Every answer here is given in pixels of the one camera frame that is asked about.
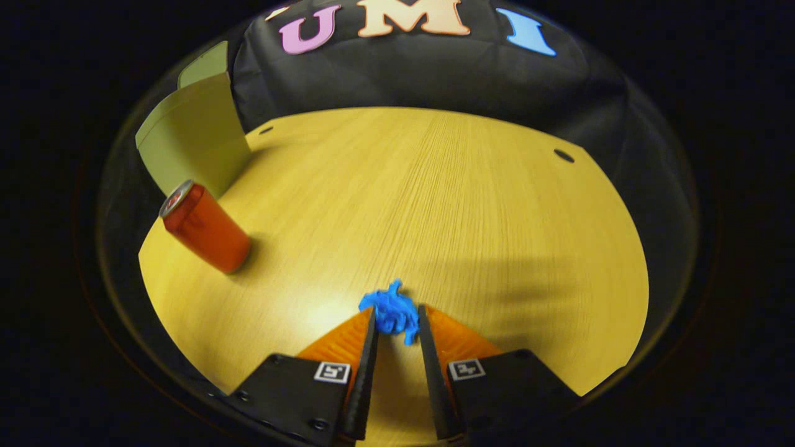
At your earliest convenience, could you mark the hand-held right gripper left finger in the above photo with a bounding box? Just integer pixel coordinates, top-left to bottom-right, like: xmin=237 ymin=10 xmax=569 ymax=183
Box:
xmin=227 ymin=307 xmax=380 ymax=447

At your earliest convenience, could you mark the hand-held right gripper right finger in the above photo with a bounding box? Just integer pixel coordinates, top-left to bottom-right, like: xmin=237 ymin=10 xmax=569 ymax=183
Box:
xmin=417 ymin=304 xmax=582 ymax=443

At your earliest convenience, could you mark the blue paper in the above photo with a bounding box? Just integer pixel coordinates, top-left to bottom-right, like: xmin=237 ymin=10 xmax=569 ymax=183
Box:
xmin=358 ymin=279 xmax=422 ymax=346

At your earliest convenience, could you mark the red pop can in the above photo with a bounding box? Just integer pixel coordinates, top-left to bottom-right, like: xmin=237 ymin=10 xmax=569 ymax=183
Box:
xmin=159 ymin=179 xmax=253 ymax=274

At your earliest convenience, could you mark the white desktop garbage bin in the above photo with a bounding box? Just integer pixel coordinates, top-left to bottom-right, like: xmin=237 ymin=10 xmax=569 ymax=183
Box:
xmin=135 ymin=40 xmax=253 ymax=200

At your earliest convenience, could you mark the wooden desktop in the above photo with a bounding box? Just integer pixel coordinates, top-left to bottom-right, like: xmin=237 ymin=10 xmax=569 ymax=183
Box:
xmin=138 ymin=106 xmax=650 ymax=447

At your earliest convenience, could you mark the black backdrop cloth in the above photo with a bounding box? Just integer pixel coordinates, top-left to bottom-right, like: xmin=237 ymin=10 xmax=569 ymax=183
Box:
xmin=227 ymin=0 xmax=706 ymax=323

